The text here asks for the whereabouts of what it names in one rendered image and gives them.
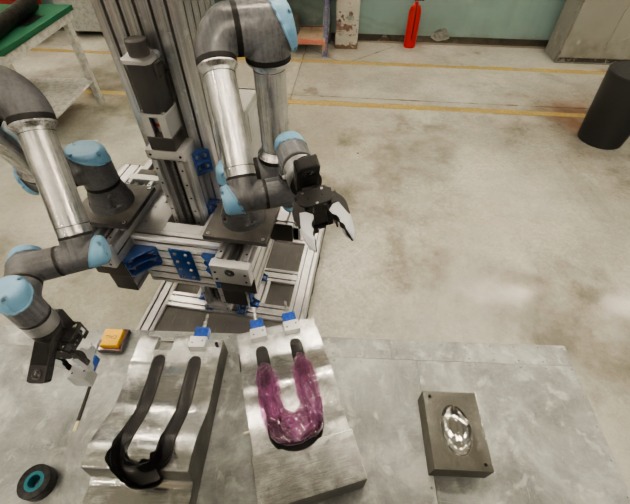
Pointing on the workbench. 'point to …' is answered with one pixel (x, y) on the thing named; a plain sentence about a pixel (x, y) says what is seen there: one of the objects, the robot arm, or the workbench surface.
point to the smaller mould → (454, 435)
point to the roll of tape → (38, 483)
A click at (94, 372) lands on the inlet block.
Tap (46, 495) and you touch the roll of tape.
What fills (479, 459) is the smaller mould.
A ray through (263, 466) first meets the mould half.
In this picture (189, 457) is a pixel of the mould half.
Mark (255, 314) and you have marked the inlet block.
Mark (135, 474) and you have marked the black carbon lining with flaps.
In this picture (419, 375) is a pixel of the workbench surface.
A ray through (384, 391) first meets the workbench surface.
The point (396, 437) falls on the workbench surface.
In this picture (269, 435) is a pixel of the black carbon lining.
